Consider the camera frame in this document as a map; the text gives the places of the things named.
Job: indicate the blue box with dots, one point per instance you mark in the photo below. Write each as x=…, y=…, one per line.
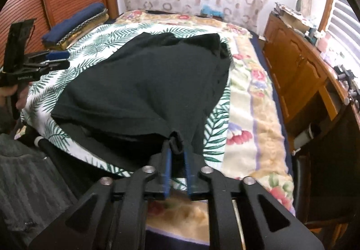
x=212, y=11

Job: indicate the navy pillow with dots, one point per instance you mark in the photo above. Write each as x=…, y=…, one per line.
x=74, y=21

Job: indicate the grey barrel-shaped jar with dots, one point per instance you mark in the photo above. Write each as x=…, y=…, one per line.
x=298, y=4

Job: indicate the palm-leaf print cloth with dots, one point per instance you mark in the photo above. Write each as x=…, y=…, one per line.
x=92, y=42

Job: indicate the person's left hand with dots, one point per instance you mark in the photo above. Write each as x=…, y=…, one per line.
x=21, y=98

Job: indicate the white cylindrical pot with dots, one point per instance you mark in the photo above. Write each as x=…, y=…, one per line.
x=303, y=137

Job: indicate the wooden cabinet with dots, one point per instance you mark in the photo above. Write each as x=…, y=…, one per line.
x=295, y=64

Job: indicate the wooden window frame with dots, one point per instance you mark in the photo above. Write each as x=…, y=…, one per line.
x=328, y=5

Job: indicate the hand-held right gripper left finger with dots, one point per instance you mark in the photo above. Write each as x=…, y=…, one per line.
x=168, y=165

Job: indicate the bead-trimmed cushion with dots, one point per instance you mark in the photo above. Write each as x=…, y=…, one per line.
x=84, y=29

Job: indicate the black t-shirt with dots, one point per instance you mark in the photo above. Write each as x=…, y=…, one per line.
x=135, y=84

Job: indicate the floral blanket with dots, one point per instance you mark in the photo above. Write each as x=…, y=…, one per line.
x=253, y=132

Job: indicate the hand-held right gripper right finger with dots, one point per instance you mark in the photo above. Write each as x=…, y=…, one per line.
x=188, y=168

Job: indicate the pink container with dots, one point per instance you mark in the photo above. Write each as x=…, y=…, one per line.
x=324, y=42

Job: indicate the person's grey clothing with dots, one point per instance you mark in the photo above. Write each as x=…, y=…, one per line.
x=31, y=182

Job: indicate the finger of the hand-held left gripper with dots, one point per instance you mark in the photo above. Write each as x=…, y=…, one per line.
x=57, y=55
x=54, y=66

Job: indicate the black chair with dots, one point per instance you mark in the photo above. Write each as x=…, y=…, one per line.
x=326, y=168

